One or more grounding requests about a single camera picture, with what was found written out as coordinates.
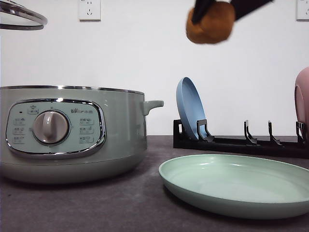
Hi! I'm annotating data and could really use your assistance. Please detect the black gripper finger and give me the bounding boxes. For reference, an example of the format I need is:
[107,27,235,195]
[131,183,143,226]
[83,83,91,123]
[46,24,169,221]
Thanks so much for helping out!
[231,0,273,21]
[192,0,216,25]

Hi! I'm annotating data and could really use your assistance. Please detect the brown potato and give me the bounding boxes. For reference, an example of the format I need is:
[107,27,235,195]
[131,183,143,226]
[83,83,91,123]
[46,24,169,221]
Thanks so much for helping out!
[186,2,236,44]

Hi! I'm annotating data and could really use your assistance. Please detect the green plate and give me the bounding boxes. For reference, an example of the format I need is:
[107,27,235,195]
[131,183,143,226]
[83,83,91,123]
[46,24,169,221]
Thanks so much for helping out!
[159,154,309,220]

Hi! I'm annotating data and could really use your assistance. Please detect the glass steamer lid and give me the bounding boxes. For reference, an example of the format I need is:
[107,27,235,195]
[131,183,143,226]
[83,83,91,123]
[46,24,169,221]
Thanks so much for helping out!
[0,0,48,30]

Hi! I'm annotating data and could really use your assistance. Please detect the pink plate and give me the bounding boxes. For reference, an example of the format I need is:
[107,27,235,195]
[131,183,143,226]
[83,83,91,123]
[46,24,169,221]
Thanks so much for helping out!
[295,67,309,126]

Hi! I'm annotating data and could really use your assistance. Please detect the blue plate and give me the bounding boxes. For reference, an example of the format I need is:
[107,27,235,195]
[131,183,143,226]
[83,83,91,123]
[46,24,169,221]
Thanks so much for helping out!
[176,77,206,139]

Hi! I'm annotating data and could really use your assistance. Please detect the green electric steamer pot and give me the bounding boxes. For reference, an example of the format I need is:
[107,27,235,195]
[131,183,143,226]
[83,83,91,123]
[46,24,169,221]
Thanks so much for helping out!
[0,86,164,184]

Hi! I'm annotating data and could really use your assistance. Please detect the black dish rack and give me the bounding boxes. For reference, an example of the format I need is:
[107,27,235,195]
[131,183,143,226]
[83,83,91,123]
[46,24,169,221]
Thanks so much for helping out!
[173,119,309,159]

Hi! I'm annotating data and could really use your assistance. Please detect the white wall socket right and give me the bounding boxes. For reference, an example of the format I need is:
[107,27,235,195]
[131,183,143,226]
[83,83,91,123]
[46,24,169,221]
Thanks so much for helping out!
[296,0,309,22]

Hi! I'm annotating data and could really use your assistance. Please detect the white wall socket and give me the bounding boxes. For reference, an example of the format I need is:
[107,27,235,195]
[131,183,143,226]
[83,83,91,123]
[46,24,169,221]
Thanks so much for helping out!
[79,0,101,22]
[296,0,309,22]

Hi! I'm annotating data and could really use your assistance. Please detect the white wall socket left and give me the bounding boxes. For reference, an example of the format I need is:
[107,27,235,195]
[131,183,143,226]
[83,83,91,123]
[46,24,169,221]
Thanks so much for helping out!
[79,0,101,22]

